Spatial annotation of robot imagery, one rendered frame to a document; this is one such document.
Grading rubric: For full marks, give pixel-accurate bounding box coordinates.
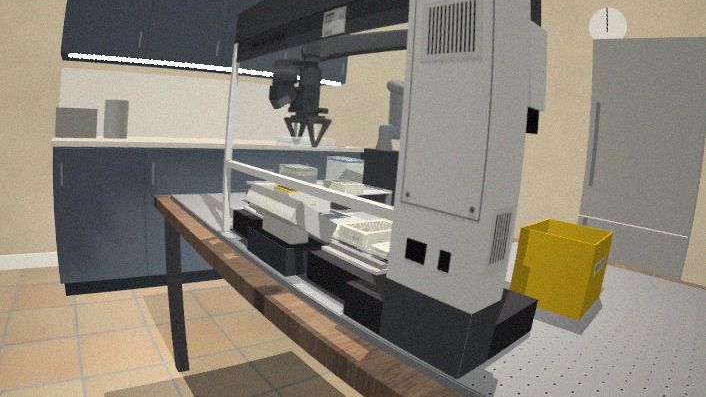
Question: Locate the yellow open-top bin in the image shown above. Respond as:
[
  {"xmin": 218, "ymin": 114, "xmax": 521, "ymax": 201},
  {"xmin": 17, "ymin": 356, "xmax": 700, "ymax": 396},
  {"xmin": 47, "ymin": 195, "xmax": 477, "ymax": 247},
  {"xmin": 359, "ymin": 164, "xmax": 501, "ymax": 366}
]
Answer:
[{"xmin": 509, "ymin": 219, "xmax": 613, "ymax": 321}]

